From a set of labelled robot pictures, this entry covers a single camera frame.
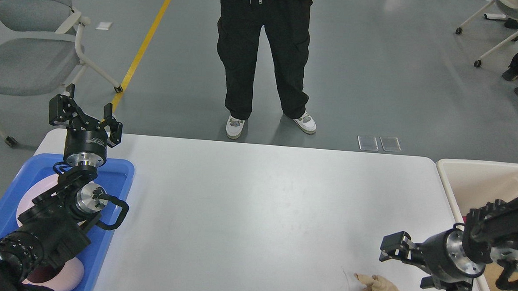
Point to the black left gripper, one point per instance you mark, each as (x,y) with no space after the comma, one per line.
(84,144)

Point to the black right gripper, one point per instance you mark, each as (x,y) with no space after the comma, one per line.
(442,254)

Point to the pink mug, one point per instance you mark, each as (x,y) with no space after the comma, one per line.
(65,278)

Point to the pink plate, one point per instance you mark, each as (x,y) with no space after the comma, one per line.
(37,189)

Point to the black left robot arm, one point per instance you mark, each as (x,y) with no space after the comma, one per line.
(54,229)

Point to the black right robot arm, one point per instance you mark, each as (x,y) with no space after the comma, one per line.
(490,235)

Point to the blue plastic tray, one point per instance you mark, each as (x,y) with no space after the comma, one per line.
(116,177)

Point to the beige plastic bin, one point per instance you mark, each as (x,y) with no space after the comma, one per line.
(470,184)

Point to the grey office chair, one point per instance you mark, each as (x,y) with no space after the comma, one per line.
(33,66)

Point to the clear floor plate right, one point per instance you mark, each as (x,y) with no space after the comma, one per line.
(390,143)

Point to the clear floor plate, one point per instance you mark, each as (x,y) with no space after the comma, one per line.
(390,143)
(368,143)

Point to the clear floor plate left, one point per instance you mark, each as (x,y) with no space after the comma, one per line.
(368,143)

